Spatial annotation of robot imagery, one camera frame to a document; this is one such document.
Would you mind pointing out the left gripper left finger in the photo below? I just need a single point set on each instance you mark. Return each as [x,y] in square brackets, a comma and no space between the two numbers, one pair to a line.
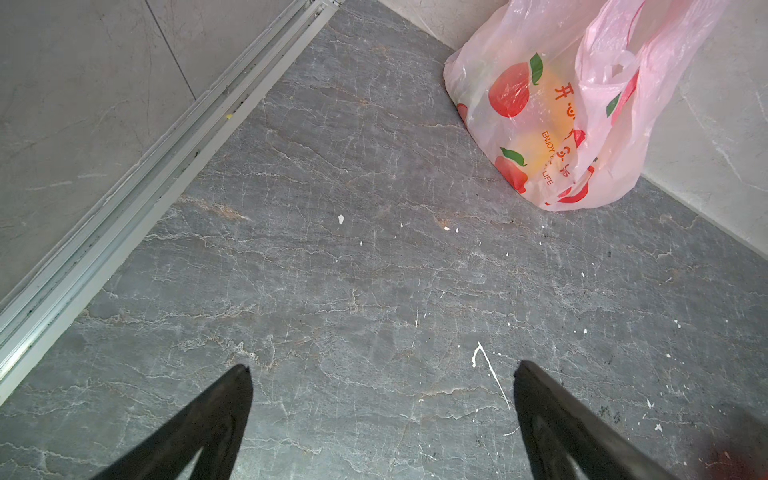
[207,433]

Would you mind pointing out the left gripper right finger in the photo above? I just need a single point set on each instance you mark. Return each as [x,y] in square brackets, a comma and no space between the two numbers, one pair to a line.
[561,434]

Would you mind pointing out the pink plastic bag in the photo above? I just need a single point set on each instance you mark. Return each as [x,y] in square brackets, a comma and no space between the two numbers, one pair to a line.
[562,96]

